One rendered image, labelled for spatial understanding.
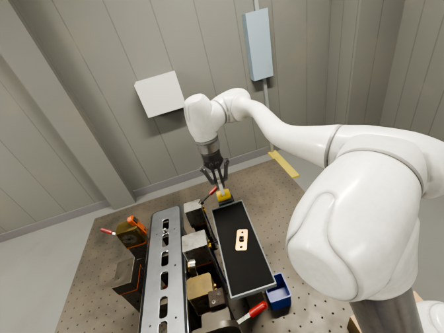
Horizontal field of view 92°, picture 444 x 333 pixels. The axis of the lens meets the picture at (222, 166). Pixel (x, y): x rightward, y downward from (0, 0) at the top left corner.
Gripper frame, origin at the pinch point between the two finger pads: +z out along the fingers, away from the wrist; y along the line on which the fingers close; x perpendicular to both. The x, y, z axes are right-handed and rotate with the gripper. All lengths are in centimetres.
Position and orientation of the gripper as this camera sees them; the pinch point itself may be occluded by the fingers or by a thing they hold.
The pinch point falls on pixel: (221, 187)
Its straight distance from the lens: 96.9
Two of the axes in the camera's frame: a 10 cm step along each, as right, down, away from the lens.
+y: -9.6, 2.9, -0.4
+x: 1.9, 5.3, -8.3
